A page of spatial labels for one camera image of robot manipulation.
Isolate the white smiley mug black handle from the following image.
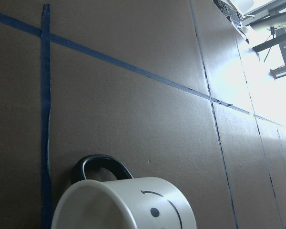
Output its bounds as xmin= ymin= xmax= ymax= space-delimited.
xmin=51 ymin=155 xmax=197 ymax=229

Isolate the black keyboard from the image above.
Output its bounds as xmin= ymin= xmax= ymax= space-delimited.
xmin=213 ymin=0 xmax=243 ymax=23

